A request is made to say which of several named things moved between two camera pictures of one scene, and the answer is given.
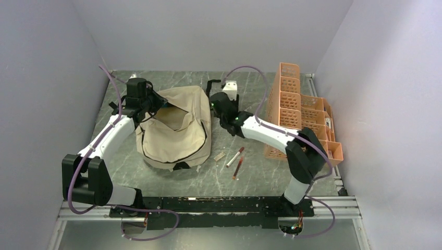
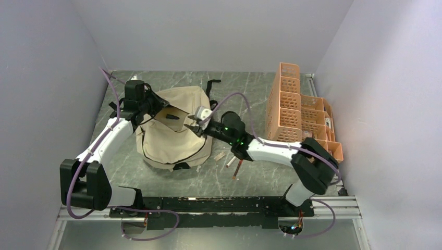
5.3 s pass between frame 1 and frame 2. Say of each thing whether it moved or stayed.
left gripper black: stayed
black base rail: stayed
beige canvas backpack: stayed
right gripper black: moved
